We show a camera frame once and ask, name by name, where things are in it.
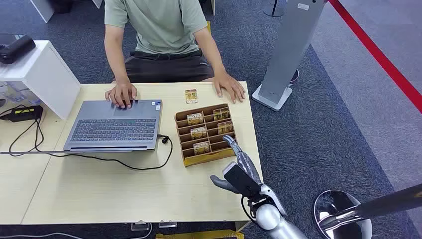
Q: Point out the clear plastic bag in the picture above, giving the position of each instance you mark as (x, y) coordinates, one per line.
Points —
(19, 94)

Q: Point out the yellow board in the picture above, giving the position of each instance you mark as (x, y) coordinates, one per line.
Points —
(197, 235)

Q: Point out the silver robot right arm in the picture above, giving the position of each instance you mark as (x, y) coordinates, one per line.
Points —
(272, 217)

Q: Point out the white cabinet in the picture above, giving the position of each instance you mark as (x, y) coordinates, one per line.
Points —
(44, 8)

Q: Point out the grey kiosk pillar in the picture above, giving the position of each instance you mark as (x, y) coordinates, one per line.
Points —
(290, 43)

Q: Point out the black device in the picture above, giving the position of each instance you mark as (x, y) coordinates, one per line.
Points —
(16, 48)

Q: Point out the brown cardboard card holder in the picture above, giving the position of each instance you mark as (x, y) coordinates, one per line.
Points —
(206, 158)

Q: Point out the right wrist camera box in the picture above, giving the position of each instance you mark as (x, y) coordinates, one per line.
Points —
(242, 181)

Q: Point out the person's right forearm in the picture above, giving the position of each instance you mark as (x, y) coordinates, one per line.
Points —
(117, 64)

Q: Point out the grey stanchion base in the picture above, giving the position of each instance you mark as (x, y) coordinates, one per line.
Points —
(274, 10)

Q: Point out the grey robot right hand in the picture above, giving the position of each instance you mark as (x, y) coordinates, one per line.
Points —
(249, 165)

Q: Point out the red floor tape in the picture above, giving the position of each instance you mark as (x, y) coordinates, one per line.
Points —
(379, 56)

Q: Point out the black and yellow power adapter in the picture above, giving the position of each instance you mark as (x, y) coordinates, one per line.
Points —
(24, 113)

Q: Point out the person's left forearm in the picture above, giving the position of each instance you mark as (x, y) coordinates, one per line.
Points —
(212, 56)

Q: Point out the person's right hand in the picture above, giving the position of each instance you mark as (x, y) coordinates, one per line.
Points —
(121, 93)

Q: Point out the clear plastic bracket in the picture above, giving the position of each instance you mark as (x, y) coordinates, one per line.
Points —
(139, 226)
(167, 225)

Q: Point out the person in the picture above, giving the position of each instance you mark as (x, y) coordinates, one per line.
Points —
(161, 26)

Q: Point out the person's left hand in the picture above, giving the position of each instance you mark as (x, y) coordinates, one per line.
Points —
(228, 85)

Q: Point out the grey laptop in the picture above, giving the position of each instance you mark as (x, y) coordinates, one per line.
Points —
(115, 127)

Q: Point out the white box shelf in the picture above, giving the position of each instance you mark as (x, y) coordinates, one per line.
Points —
(49, 79)

